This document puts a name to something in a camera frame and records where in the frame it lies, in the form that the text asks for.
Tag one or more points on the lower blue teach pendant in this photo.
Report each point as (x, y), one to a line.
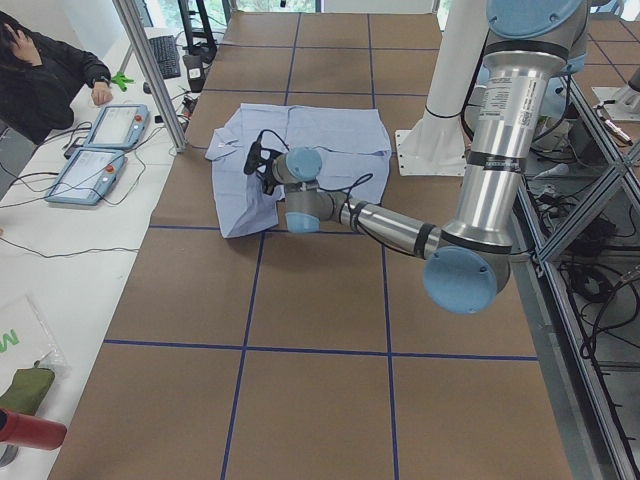
(87, 177)

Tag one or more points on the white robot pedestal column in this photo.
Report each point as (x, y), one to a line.
(435, 146)

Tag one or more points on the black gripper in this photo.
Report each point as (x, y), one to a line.
(268, 183)

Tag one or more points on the light blue striped shirt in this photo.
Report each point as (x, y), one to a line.
(350, 142)

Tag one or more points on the upper blue teach pendant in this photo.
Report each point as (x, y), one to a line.
(118, 127)

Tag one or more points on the aluminium frame post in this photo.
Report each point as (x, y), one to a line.
(129, 17)

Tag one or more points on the person in black jacket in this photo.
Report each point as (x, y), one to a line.
(40, 77)

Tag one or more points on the green pouch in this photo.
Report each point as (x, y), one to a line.
(28, 390)

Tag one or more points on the blue teach pendant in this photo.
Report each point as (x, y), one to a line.
(118, 127)
(87, 177)

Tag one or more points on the clear plastic bag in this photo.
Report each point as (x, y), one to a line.
(26, 340)

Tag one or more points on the person's hand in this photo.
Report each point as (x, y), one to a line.
(101, 93)

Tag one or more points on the green plastic toy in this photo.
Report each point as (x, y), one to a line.
(122, 81)

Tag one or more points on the black keyboard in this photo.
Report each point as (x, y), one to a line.
(166, 55)

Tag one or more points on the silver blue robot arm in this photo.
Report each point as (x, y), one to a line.
(494, 64)

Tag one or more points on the red bottle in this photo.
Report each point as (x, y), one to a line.
(30, 431)

